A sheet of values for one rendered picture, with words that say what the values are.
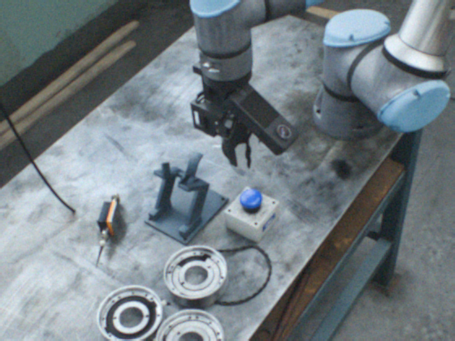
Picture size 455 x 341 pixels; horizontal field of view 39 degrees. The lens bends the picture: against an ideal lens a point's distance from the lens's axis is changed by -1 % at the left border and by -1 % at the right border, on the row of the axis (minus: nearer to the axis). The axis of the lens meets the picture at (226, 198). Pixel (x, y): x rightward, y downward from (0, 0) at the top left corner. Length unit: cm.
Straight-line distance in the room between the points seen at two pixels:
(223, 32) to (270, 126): 16
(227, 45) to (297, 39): 72
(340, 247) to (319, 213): 28
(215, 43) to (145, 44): 217
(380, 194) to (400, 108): 48
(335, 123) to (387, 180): 33
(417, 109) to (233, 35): 39
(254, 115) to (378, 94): 28
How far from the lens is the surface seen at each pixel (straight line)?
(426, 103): 113
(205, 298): 104
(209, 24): 86
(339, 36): 119
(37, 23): 285
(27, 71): 288
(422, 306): 204
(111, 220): 116
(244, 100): 94
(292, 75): 146
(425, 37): 110
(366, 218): 150
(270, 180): 123
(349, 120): 129
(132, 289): 107
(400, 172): 161
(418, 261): 213
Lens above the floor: 171
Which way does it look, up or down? 49 degrees down
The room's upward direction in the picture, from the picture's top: 7 degrees counter-clockwise
